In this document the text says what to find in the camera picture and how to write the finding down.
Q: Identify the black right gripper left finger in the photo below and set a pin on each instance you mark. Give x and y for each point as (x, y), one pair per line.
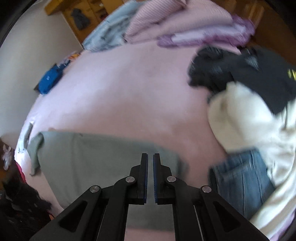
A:
(133, 188)

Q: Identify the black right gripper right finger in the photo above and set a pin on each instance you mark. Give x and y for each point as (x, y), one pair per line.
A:
(168, 189)

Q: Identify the grey-green t-shirt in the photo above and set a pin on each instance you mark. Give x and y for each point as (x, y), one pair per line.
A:
(65, 165)

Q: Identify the blue jeans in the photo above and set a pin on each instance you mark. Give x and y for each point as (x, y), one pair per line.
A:
(242, 180)

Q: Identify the pink bed sheet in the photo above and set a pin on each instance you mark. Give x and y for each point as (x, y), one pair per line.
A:
(139, 92)

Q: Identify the white garment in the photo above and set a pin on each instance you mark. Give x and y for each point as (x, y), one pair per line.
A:
(240, 119)

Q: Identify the black garment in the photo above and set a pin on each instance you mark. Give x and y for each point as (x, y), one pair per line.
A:
(261, 70)

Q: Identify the blue garment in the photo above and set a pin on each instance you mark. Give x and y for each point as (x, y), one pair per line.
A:
(51, 78)

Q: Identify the light blue blanket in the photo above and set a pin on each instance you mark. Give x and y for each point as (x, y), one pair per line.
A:
(110, 32)

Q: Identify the pink quilt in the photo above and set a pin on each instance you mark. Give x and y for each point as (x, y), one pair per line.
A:
(187, 23)

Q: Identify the wooden cabinet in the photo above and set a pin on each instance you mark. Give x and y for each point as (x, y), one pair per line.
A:
(83, 16)

